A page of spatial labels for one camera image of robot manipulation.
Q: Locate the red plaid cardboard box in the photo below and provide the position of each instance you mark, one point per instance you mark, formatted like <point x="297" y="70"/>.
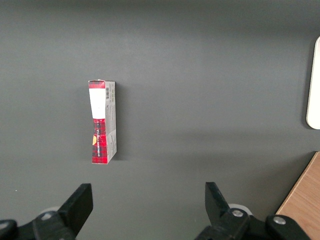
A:
<point x="100" y="140"/>

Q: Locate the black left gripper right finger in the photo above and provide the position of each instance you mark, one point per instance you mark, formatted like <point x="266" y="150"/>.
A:
<point x="220" y="212"/>

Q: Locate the light wooden table surface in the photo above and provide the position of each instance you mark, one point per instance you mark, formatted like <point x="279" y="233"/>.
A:
<point x="303" y="200"/>

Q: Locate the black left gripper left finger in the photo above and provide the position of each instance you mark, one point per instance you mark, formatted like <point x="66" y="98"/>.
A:
<point x="72" y="212"/>

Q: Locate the white rounded tray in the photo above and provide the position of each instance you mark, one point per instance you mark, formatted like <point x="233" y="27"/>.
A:
<point x="314" y="85"/>

